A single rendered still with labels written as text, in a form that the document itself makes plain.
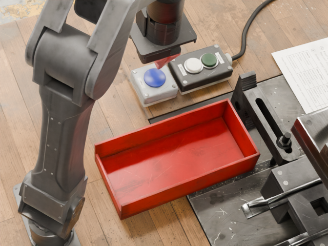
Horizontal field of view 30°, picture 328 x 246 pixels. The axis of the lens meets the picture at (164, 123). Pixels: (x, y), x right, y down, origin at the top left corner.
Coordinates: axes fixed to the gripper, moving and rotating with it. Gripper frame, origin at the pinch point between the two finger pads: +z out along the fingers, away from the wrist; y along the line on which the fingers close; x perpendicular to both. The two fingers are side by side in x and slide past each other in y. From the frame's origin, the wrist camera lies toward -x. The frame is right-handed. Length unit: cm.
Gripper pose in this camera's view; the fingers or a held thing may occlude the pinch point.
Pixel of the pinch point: (158, 63)
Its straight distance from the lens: 108.7
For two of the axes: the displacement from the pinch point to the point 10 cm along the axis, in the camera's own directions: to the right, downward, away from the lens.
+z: -0.8, 4.9, 8.7
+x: 4.0, 8.1, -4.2
